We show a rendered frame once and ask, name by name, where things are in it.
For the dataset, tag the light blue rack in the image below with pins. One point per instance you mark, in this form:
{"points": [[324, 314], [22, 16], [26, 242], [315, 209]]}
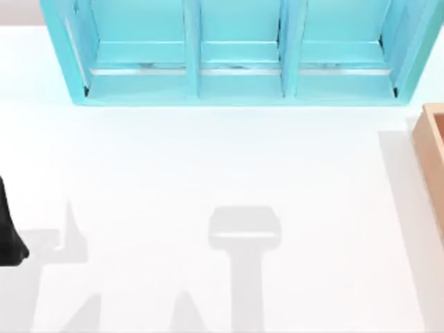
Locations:
{"points": [[239, 90]]}

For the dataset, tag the salmon-coloured shallow box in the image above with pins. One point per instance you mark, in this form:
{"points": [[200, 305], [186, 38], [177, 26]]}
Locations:
{"points": [[426, 152]]}

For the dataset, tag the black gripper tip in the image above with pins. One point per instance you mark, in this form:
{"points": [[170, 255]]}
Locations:
{"points": [[8, 239]]}

